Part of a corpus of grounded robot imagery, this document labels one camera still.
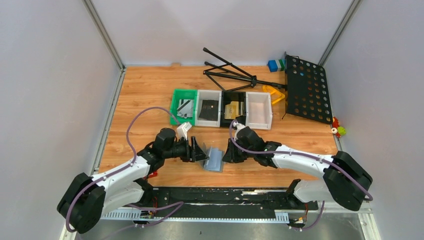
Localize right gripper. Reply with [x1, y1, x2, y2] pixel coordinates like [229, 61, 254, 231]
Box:
[222, 138, 256, 164]

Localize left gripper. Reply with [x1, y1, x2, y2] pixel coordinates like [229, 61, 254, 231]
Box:
[163, 136, 210, 163]

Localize grey card holder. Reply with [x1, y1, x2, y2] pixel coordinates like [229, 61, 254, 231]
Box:
[200, 144, 225, 172]

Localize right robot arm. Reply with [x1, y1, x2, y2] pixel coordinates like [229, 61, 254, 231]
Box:
[222, 119, 374, 211]

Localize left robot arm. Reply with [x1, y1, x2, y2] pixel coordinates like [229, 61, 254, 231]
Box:
[56, 122, 209, 234]

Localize gold cards in bin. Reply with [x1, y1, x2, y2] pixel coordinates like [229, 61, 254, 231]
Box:
[229, 101, 244, 119]

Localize black card in bin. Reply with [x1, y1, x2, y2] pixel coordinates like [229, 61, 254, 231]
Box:
[198, 99, 219, 121]

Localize silver cards in bin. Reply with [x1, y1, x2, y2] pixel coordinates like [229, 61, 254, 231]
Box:
[176, 99, 194, 119]

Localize white bin with black card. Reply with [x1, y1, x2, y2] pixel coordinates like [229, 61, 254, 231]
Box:
[194, 89, 222, 128]

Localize red toy window block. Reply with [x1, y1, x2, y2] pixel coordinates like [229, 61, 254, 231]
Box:
[145, 171, 158, 180]

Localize white empty bin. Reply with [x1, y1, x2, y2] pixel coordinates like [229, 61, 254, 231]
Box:
[245, 91, 273, 130]

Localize green plastic bin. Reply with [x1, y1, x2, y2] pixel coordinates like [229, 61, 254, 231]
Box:
[169, 88, 198, 126]

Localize black plastic bin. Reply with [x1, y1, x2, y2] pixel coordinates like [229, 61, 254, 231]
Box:
[219, 91, 247, 128]

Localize black folding stand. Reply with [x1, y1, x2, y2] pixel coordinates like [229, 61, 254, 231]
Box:
[202, 47, 288, 92]

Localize black perforated tray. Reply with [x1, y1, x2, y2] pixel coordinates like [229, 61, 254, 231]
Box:
[284, 54, 333, 125]

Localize blue toy block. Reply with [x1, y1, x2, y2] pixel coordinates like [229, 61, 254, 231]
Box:
[267, 59, 286, 73]

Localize colourful toy figure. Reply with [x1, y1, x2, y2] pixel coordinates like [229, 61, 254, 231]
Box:
[331, 117, 347, 138]

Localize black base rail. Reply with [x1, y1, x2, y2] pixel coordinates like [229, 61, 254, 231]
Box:
[135, 186, 319, 219]

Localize yellow toy frame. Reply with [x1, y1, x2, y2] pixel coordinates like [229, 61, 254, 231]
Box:
[262, 85, 286, 105]

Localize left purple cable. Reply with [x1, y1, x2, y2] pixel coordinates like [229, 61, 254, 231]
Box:
[64, 105, 185, 240]

